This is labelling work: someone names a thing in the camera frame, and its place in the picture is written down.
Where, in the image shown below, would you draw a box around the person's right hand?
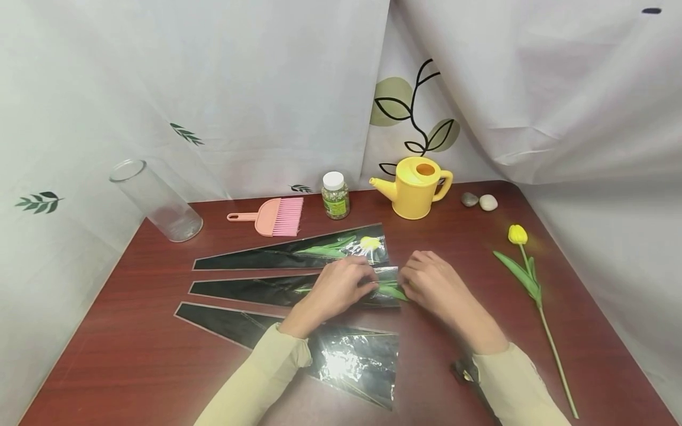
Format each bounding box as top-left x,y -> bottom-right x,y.
398,250 -> 483,333

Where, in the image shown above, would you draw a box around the person's left hand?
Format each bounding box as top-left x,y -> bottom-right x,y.
287,256 -> 381,333

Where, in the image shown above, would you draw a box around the black flower sleeve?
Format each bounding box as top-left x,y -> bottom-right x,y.
188,266 -> 403,309
192,223 -> 390,272
174,302 -> 400,411

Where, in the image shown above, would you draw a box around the person's right forearm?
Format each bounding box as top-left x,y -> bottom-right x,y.
452,308 -> 572,426

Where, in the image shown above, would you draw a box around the person's left forearm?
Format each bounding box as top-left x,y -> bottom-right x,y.
194,311 -> 316,426

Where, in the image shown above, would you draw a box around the yellow artificial tulip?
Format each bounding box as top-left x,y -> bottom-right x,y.
493,224 -> 580,420
292,235 -> 385,262

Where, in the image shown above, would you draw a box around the yellow plastic watering can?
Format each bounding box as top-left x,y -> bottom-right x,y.
369,156 -> 454,221

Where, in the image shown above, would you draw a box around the white-capped bottle of green pellets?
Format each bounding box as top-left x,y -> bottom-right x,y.
321,172 -> 351,220

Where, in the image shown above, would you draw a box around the pink plastic hand brush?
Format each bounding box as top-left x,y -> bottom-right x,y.
227,197 -> 304,238

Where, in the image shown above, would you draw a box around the dark metal scissors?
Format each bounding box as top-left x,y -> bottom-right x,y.
450,359 -> 481,389

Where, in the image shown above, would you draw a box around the clear glass cylinder vase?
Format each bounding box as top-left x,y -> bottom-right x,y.
109,159 -> 204,243

